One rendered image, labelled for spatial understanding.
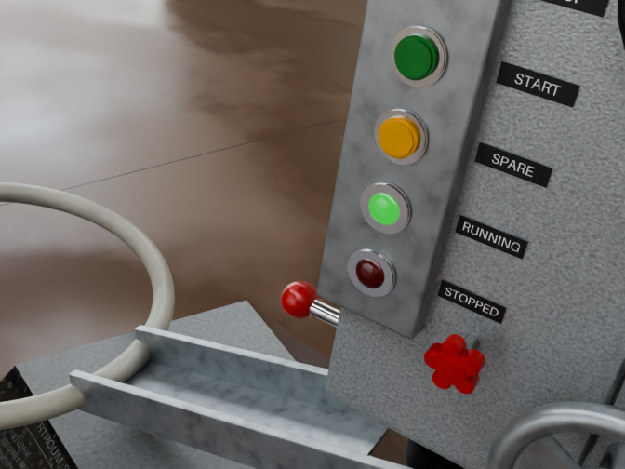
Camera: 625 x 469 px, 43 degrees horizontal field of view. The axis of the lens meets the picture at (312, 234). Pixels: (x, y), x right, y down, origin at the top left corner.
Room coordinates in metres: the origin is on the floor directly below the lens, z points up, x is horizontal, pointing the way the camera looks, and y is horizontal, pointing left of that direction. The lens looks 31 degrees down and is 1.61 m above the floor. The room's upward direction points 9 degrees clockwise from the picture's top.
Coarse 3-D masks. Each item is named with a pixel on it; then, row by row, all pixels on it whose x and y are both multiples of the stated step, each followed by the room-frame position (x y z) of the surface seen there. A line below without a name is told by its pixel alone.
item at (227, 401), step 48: (144, 336) 0.77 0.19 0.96; (96, 384) 0.66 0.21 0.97; (144, 384) 0.71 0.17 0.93; (192, 384) 0.70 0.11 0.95; (240, 384) 0.70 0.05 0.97; (288, 384) 0.67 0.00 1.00; (192, 432) 0.60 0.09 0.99; (240, 432) 0.57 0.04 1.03; (288, 432) 0.56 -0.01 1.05; (336, 432) 0.61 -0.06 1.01; (384, 432) 0.60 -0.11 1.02
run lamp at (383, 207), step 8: (376, 200) 0.45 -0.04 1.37; (384, 200) 0.45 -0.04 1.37; (392, 200) 0.45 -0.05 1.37; (376, 208) 0.45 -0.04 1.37; (384, 208) 0.45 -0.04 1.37; (392, 208) 0.45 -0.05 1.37; (376, 216) 0.45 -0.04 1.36; (384, 216) 0.45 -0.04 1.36; (392, 216) 0.44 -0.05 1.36; (384, 224) 0.45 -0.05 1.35
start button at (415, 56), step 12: (408, 36) 0.45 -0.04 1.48; (420, 36) 0.45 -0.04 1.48; (396, 48) 0.45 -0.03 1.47; (408, 48) 0.45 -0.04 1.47; (420, 48) 0.44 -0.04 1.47; (432, 48) 0.44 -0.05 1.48; (396, 60) 0.45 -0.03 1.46; (408, 60) 0.45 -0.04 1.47; (420, 60) 0.44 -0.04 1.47; (432, 60) 0.44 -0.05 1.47; (408, 72) 0.45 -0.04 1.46; (420, 72) 0.44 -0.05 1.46
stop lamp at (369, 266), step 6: (360, 264) 0.45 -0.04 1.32; (366, 264) 0.45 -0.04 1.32; (372, 264) 0.45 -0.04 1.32; (378, 264) 0.45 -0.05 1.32; (360, 270) 0.45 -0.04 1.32; (366, 270) 0.45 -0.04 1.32; (372, 270) 0.45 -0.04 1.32; (378, 270) 0.45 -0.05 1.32; (360, 276) 0.45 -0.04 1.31; (366, 276) 0.45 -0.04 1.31; (372, 276) 0.45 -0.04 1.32; (378, 276) 0.44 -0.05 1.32; (384, 276) 0.45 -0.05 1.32; (366, 282) 0.45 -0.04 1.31; (372, 282) 0.45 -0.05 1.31; (378, 282) 0.44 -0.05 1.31
